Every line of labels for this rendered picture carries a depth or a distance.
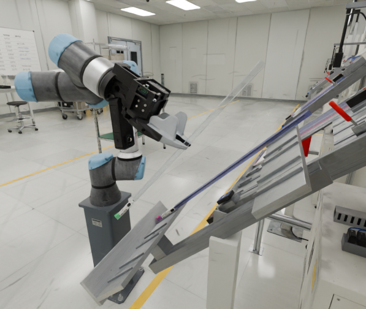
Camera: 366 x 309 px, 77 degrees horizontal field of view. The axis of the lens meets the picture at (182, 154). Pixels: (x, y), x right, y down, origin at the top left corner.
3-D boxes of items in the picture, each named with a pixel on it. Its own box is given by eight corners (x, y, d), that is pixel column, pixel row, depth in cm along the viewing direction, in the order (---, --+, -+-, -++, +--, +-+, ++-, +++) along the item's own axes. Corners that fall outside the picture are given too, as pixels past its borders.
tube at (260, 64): (117, 219, 61) (114, 216, 61) (121, 216, 62) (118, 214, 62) (265, 64, 36) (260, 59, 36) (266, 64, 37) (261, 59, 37)
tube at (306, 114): (159, 221, 71) (156, 219, 71) (161, 219, 72) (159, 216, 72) (312, 114, 45) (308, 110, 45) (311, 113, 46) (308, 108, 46)
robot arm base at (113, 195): (83, 202, 112) (80, 184, 108) (103, 188, 125) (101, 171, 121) (108, 209, 106) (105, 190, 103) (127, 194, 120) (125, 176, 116)
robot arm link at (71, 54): (80, 51, 56) (65, 21, 48) (114, 74, 55) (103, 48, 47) (56, 72, 54) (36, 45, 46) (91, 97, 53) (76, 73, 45)
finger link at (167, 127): (192, 132, 41) (154, 103, 43) (178, 157, 44) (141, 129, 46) (199, 129, 44) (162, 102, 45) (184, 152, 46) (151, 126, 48)
